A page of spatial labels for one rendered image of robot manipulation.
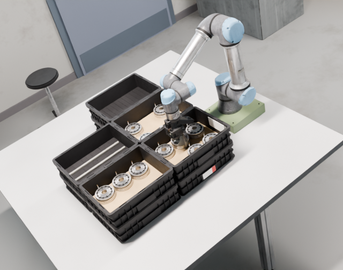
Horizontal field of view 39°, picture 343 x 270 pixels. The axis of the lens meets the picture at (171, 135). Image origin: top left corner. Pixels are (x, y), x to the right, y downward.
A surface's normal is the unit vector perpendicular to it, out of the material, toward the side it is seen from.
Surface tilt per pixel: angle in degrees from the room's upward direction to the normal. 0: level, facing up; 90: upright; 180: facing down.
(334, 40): 0
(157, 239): 0
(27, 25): 90
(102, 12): 90
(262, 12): 90
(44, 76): 0
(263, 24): 90
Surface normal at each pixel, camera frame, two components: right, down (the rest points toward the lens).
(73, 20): 0.60, 0.41
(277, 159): -0.21, -0.74
